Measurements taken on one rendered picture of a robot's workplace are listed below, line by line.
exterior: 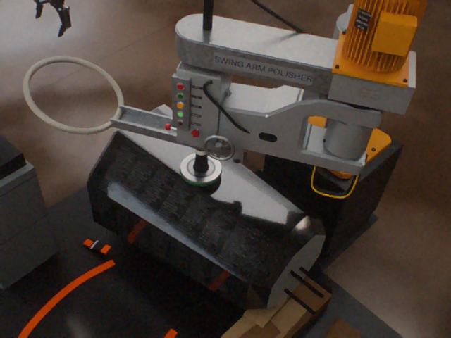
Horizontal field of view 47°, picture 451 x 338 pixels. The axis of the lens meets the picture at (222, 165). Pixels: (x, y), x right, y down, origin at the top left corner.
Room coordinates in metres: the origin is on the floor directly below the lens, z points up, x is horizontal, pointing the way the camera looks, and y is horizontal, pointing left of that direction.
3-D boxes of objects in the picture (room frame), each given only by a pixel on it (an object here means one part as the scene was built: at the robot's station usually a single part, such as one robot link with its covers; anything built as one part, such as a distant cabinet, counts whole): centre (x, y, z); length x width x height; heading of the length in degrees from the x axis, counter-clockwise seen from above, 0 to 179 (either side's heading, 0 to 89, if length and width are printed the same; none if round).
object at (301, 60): (1.78, -0.23, 1.66); 0.96 x 0.25 x 0.17; 78
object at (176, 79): (1.75, 0.20, 1.41); 0.08 x 0.03 x 0.28; 78
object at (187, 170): (1.85, 0.11, 0.92); 0.21 x 0.21 x 0.01
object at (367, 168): (2.35, -0.68, 0.37); 0.66 x 0.66 x 0.74; 48
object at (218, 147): (1.71, 0.02, 1.24); 0.15 x 0.10 x 0.15; 78
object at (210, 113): (1.83, 0.03, 1.36); 0.36 x 0.22 x 0.45; 78
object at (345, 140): (1.71, -0.54, 1.39); 0.19 x 0.19 x 0.20
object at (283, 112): (1.75, -0.27, 1.35); 0.74 x 0.23 x 0.49; 78
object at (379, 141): (2.35, -0.68, 0.76); 0.49 x 0.49 x 0.05; 48
